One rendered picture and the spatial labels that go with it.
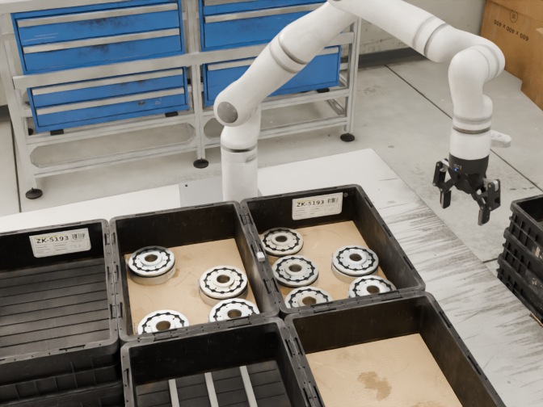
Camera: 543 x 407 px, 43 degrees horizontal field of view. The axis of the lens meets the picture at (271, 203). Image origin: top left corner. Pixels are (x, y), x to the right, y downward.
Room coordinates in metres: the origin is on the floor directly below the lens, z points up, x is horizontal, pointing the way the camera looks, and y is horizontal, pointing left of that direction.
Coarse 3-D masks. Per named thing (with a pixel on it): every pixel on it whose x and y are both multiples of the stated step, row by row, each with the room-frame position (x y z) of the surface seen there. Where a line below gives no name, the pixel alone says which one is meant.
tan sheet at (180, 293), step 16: (224, 240) 1.30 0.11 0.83; (128, 256) 1.24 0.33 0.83; (176, 256) 1.24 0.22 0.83; (192, 256) 1.24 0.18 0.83; (208, 256) 1.24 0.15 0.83; (224, 256) 1.24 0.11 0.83; (128, 272) 1.18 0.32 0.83; (176, 272) 1.18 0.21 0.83; (192, 272) 1.18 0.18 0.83; (128, 288) 1.12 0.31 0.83; (144, 288) 1.12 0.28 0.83; (160, 288) 1.12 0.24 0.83; (176, 288) 1.12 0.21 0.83; (192, 288) 1.12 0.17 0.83; (144, 304) 1.07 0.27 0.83; (160, 304) 1.07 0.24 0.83; (176, 304) 1.07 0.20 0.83; (192, 304) 1.07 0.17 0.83; (256, 304) 1.07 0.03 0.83; (192, 320) 1.03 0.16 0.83
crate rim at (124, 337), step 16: (176, 208) 1.29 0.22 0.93; (192, 208) 1.29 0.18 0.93; (208, 208) 1.29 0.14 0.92; (240, 208) 1.29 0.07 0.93; (112, 224) 1.22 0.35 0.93; (112, 240) 1.17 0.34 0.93; (112, 256) 1.11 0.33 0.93; (256, 256) 1.11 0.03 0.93; (272, 304) 0.97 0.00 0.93; (224, 320) 0.92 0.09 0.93; (240, 320) 0.92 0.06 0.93; (128, 336) 0.88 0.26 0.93; (144, 336) 0.88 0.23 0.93; (160, 336) 0.88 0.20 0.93
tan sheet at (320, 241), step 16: (336, 224) 1.36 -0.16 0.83; (352, 224) 1.36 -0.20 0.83; (304, 240) 1.30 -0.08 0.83; (320, 240) 1.30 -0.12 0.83; (336, 240) 1.30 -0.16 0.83; (352, 240) 1.30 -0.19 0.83; (304, 256) 1.24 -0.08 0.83; (320, 256) 1.24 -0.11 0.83; (320, 272) 1.18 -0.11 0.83; (320, 288) 1.13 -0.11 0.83; (336, 288) 1.13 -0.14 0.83
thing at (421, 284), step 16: (288, 192) 1.35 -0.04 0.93; (304, 192) 1.35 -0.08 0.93; (320, 192) 1.36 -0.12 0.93; (368, 208) 1.29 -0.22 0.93; (384, 224) 1.22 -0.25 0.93; (256, 240) 1.17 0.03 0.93; (400, 256) 1.11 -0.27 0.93; (272, 272) 1.06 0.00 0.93; (416, 272) 1.06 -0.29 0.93; (272, 288) 1.01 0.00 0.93; (416, 288) 1.01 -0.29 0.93; (320, 304) 0.97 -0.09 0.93; (336, 304) 0.97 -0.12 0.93
